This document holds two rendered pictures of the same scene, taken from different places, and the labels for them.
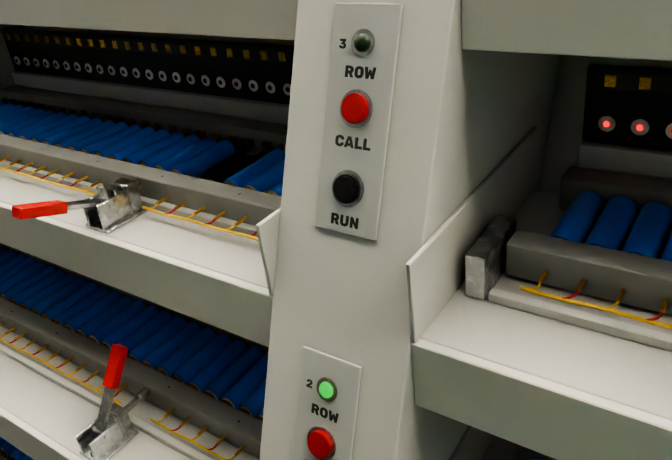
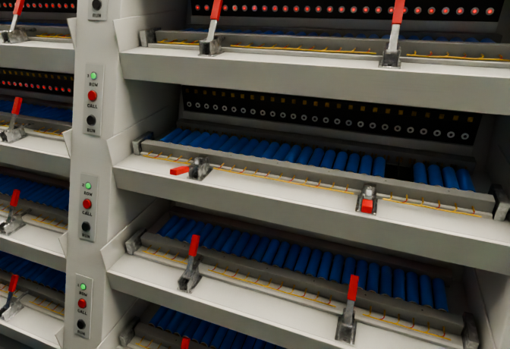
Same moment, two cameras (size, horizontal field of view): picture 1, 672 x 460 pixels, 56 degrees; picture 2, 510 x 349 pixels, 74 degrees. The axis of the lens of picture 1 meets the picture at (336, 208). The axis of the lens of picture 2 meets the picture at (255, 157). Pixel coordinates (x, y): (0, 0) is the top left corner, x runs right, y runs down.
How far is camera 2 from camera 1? 0.45 m
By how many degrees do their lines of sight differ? 14
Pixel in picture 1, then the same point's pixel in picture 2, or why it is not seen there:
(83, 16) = (360, 94)
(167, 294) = (422, 247)
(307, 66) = not seen: outside the picture
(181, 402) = (381, 303)
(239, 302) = (489, 251)
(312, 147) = not seen: outside the picture
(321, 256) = not seen: outside the picture
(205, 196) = (426, 192)
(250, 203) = (463, 196)
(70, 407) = (302, 312)
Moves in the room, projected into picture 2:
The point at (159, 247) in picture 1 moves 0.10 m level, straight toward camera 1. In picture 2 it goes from (418, 222) to (502, 254)
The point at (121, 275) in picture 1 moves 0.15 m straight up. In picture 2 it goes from (382, 237) to (401, 128)
